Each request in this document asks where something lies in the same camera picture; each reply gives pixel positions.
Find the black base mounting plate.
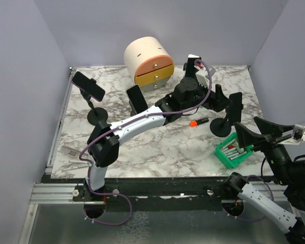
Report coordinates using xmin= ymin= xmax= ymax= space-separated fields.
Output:
xmin=42 ymin=176 xmax=238 ymax=211

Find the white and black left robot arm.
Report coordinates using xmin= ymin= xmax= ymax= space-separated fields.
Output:
xmin=84 ymin=77 xmax=232 ymax=201

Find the purple-edged black phone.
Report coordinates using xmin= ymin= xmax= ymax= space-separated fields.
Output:
xmin=72 ymin=71 xmax=105 ymax=102

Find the aluminium frame rail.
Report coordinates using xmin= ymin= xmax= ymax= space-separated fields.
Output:
xmin=27 ymin=182 xmax=87 ymax=204

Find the clear plastic ruler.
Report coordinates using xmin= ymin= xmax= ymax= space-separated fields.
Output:
xmin=60 ymin=145 xmax=81 ymax=157

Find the black round-base phone stand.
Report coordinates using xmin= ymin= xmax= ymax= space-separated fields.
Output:
xmin=209 ymin=114 xmax=231 ymax=138

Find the round cream drawer cabinet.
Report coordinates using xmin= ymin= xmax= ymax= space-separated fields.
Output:
xmin=124 ymin=37 xmax=174 ymax=92

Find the orange-capped black marker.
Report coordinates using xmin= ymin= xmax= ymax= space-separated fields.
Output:
xmin=189 ymin=117 xmax=209 ymax=127

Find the grey-cased phone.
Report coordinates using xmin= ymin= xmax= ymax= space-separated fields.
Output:
xmin=126 ymin=84 xmax=148 ymax=116

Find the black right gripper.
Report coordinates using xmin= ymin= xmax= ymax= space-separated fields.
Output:
xmin=234 ymin=115 xmax=294 ymax=183

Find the white-edged back phone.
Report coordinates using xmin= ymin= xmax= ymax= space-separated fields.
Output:
xmin=183 ymin=54 xmax=201 ymax=80

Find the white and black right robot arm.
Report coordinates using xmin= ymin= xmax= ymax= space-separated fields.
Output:
xmin=223 ymin=116 xmax=305 ymax=243

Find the green plastic bin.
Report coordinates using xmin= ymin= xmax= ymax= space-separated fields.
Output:
xmin=215 ymin=132 xmax=253 ymax=169

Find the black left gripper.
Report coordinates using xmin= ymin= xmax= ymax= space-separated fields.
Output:
xmin=181 ymin=78 xmax=232 ymax=112

